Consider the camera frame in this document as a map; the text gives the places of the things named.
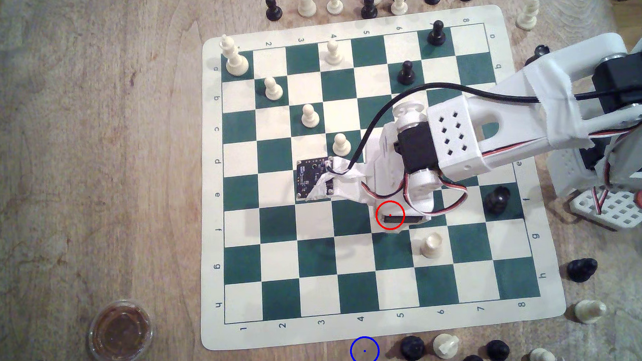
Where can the white rook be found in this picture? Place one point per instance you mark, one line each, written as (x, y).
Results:
(431, 246)
(306, 3)

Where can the white pawn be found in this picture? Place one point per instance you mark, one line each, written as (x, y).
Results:
(333, 53)
(273, 90)
(341, 145)
(334, 3)
(398, 4)
(310, 117)

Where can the black knight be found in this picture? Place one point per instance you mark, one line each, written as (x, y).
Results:
(581, 270)

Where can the black bishop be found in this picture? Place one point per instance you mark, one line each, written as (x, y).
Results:
(539, 50)

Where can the white lattice robot base plate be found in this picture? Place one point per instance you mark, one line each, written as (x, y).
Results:
(615, 210)

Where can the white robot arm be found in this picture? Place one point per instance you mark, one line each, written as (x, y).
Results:
(506, 123)

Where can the clear cup with brown sauce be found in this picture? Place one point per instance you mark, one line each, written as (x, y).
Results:
(121, 334)

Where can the white knight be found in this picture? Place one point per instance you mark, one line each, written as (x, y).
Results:
(446, 346)

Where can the black camera circuit board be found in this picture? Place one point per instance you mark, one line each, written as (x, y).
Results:
(313, 178)

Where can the green white chess board mat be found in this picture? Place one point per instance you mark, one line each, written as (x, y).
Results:
(340, 113)

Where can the tall white king piece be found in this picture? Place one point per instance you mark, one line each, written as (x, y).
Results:
(235, 60)

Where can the white bishop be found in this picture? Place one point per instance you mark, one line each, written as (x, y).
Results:
(527, 16)

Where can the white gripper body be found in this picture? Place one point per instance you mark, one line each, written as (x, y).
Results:
(402, 219)

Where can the black rook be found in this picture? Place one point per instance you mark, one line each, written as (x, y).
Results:
(496, 201)

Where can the white tape wrap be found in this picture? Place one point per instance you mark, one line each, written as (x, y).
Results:
(556, 105)

